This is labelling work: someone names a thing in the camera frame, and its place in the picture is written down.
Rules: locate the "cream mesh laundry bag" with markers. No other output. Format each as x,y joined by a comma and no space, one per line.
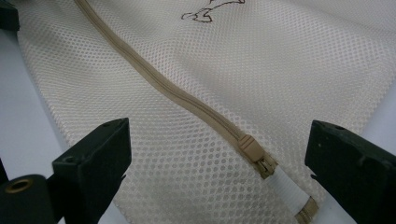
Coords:
218,77

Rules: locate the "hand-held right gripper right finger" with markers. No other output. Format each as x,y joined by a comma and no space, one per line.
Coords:
355,165

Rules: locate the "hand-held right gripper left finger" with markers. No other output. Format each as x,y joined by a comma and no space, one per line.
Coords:
93,168

